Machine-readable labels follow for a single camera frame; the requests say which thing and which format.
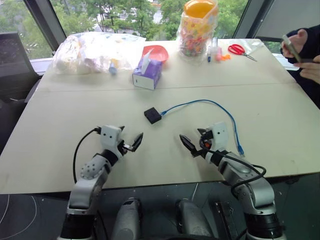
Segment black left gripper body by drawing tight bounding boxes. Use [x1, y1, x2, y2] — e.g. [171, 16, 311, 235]
[116, 139, 135, 154]

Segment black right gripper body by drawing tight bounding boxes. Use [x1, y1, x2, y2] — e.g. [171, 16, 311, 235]
[195, 131, 214, 159]

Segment grey slim handheld device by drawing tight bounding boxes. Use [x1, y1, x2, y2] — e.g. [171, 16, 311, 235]
[282, 34, 304, 64]

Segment small black box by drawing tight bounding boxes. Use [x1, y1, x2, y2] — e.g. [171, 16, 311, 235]
[143, 107, 162, 125]

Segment person's bare hand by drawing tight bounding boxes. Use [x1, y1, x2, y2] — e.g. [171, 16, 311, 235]
[280, 28, 309, 59]
[293, 55, 320, 85]

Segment purple tissue box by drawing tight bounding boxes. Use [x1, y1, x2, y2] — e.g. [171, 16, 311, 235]
[132, 48, 164, 91]

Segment dark rounded robot leg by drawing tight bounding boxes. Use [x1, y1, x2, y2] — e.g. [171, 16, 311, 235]
[174, 198, 214, 239]
[110, 197, 142, 240]

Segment blue pen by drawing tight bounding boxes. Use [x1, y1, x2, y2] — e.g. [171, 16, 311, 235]
[207, 37, 219, 63]

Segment clear plastic bag of items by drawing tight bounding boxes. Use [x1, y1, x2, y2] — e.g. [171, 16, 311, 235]
[52, 31, 147, 76]

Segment red plastic bowl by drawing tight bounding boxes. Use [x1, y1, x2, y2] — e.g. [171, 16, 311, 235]
[142, 44, 169, 63]

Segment clear jar of colourful pieces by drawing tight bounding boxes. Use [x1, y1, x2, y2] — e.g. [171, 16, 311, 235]
[177, 0, 220, 64]

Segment clear flat plastic bag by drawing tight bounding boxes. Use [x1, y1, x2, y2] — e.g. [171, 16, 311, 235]
[228, 38, 265, 55]

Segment black office chair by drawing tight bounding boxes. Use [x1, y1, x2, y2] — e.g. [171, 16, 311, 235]
[0, 31, 42, 156]

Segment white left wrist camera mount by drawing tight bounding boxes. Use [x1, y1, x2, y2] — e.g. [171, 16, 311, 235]
[99, 125, 125, 160]

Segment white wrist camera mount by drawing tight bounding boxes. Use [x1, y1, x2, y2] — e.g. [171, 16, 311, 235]
[99, 125, 125, 160]
[205, 121, 229, 154]

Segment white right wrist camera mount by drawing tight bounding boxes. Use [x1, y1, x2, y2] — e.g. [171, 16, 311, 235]
[205, 121, 229, 154]

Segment blue cable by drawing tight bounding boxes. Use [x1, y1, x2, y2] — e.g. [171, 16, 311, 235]
[160, 99, 246, 157]

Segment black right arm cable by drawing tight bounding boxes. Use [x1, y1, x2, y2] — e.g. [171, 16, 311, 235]
[198, 138, 267, 199]

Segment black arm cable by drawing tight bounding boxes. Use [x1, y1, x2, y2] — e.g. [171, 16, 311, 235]
[72, 127, 102, 185]
[198, 138, 267, 199]

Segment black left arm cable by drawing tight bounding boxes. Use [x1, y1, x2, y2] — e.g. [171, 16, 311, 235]
[72, 127, 102, 185]

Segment black flat bracket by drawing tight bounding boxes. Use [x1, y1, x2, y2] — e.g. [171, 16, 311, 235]
[212, 199, 239, 240]

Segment red-handled scissors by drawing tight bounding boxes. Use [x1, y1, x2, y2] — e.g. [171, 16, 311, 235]
[227, 43, 258, 63]

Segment black window frame pillar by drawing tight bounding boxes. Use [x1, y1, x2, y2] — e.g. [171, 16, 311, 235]
[23, 0, 69, 54]
[232, 0, 269, 40]

